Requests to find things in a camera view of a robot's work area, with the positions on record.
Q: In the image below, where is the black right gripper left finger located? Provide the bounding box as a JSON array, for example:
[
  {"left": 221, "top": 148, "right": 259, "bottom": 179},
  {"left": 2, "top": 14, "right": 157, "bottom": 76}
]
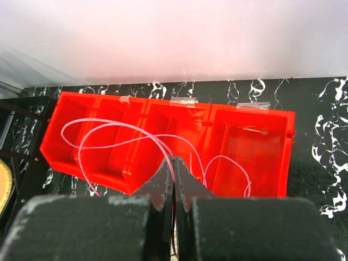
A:
[{"left": 1, "top": 160, "right": 173, "bottom": 260}]

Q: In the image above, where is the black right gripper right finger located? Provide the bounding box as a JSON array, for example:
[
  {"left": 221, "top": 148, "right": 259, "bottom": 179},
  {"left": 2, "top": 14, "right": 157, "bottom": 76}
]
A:
[{"left": 173, "top": 157, "right": 343, "bottom": 260}]

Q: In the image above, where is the red bin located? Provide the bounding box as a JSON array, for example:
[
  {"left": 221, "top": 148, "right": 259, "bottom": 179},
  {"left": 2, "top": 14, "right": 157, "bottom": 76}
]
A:
[
  {"left": 81, "top": 98, "right": 147, "bottom": 193},
  {"left": 126, "top": 99, "right": 212, "bottom": 194},
  {"left": 40, "top": 92, "right": 96, "bottom": 177},
  {"left": 203, "top": 104, "right": 296, "bottom": 197}
]

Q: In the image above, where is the woven bamboo tray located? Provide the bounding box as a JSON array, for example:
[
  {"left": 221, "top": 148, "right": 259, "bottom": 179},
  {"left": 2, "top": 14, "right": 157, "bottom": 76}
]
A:
[{"left": 0, "top": 160, "right": 13, "bottom": 215}]

